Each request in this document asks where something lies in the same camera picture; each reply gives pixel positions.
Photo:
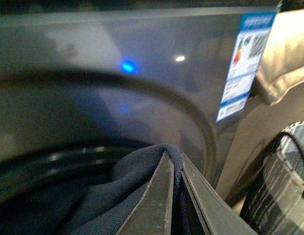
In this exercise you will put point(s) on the dark navy blue garment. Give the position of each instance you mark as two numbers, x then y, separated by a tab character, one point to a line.
98	204

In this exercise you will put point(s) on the grey front-load washing machine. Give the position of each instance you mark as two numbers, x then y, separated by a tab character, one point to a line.
81	86

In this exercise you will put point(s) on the blue energy label sticker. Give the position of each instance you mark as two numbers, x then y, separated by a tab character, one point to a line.
252	36

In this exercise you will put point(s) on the beige fabric sofa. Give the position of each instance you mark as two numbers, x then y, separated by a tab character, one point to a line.
276	100

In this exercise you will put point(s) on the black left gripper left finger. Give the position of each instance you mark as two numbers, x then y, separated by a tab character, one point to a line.
153	214

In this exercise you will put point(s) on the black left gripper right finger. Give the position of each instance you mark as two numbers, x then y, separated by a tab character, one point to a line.
207	213

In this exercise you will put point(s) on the mesh laundry basket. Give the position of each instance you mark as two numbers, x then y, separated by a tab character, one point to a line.
274	204

